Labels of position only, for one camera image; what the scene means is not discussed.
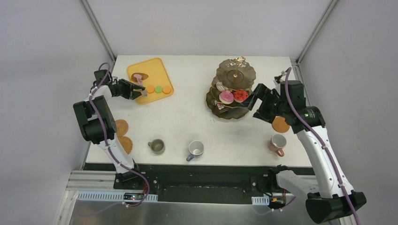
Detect pink handled metal tongs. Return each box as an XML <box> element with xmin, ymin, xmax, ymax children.
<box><xmin>132</xmin><ymin>73</ymin><xmax>147</xmax><ymax>97</ymax></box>

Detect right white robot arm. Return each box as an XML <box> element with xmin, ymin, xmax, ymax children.
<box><xmin>240</xmin><ymin>81</ymin><xmax>367</xmax><ymax>224</ymax></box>

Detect white cable duct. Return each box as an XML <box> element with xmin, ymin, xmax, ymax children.
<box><xmin>77</xmin><ymin>191</ymin><xmax>145</xmax><ymax>203</ymax></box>
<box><xmin>251</xmin><ymin>195</ymin><xmax>270</xmax><ymax>206</ymax></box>

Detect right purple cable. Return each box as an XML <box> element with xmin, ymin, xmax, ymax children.
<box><xmin>283</xmin><ymin>67</ymin><xmax>362</xmax><ymax>225</ymax></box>

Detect chocolate cake slice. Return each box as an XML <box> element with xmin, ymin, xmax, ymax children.
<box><xmin>210</xmin><ymin>99</ymin><xmax>220</xmax><ymax>107</ymax></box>

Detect pink frosted donut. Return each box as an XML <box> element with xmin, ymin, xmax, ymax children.
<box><xmin>219</xmin><ymin>90</ymin><xmax>234</xmax><ymax>105</ymax></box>

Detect red strawberry donut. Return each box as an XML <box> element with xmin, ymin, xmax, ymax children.
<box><xmin>233</xmin><ymin>89</ymin><xmax>249</xmax><ymax>103</ymax></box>

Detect three tier glass stand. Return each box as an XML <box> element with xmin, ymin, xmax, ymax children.
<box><xmin>206</xmin><ymin>56</ymin><xmax>256</xmax><ymax>120</ymax></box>

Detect left white cable duct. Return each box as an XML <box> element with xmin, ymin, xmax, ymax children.
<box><xmin>77</xmin><ymin>191</ymin><xmax>145</xmax><ymax>203</ymax></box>

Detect blue grey mug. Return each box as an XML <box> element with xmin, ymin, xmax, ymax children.
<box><xmin>186</xmin><ymin>140</ymin><xmax>204</xmax><ymax>162</ymax></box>

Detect right white cable duct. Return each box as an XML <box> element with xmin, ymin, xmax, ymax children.
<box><xmin>251</xmin><ymin>195</ymin><xmax>270</xmax><ymax>206</ymax></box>

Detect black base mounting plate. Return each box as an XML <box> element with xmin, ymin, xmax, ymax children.
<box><xmin>83</xmin><ymin>163</ymin><xmax>324</xmax><ymax>206</ymax></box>

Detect orange round coaster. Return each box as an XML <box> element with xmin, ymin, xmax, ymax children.
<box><xmin>272</xmin><ymin>117</ymin><xmax>290</xmax><ymax>133</ymax></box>

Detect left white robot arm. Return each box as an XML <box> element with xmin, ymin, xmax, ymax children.
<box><xmin>73</xmin><ymin>69</ymin><xmax>145</xmax><ymax>190</ymax></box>

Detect orange sandwich cookie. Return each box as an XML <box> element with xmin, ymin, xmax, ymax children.
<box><xmin>162</xmin><ymin>86</ymin><xmax>172</xmax><ymax>94</ymax></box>
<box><xmin>145</xmin><ymin>85</ymin><xmax>155</xmax><ymax>94</ymax></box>

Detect white striped donut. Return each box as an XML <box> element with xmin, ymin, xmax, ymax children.
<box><xmin>215</xmin><ymin>81</ymin><xmax>229</xmax><ymax>92</ymax></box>

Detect green sandwich cookie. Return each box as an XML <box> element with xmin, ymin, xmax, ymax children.
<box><xmin>155</xmin><ymin>86</ymin><xmax>163</xmax><ymax>93</ymax></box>

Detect pink mug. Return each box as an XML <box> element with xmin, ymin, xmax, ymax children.
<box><xmin>268</xmin><ymin>134</ymin><xmax>287</xmax><ymax>157</ymax></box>

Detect yellow serving tray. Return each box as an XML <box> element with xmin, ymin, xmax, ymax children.
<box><xmin>127</xmin><ymin>58</ymin><xmax>174</xmax><ymax>105</ymax></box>

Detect aluminium frame rail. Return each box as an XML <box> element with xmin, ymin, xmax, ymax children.
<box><xmin>66</xmin><ymin>170</ymin><xmax>115</xmax><ymax>191</ymax></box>

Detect grey small cup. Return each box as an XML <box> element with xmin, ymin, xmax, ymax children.
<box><xmin>148</xmin><ymin>139</ymin><xmax>165</xmax><ymax>155</ymax></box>

